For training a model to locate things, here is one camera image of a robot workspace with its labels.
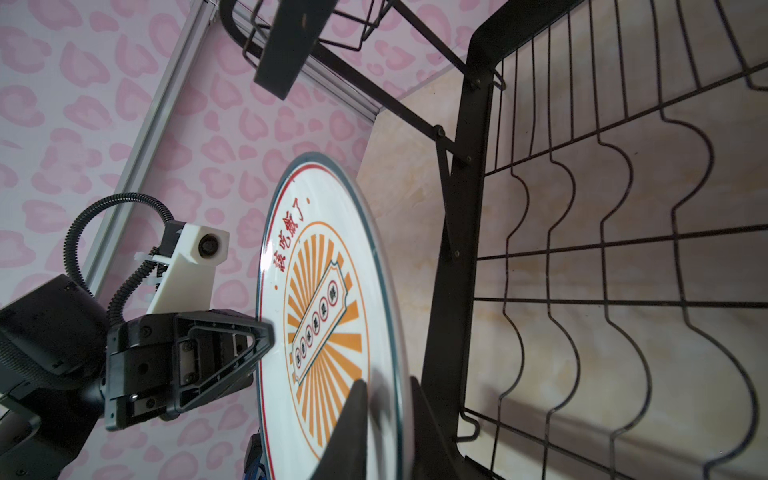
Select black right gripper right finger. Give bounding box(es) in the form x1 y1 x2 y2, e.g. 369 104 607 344
410 376 480 479

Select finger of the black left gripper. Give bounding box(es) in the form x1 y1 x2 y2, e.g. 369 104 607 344
164 310 275 419

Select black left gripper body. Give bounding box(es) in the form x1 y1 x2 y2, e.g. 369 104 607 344
103 313 180 431

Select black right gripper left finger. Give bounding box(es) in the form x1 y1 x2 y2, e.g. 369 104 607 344
311 379 368 480

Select orange sunburst plate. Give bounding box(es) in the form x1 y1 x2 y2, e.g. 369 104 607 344
256 152 415 479

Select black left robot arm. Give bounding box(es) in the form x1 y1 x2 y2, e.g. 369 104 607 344
1 192 275 479

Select black two-tier dish rack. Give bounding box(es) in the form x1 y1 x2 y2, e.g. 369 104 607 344
221 1 767 479

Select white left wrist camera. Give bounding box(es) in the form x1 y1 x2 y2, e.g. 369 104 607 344
146 221 230 314

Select diagonal aluminium frame bar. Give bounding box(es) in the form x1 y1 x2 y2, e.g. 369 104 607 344
82 0 218 295

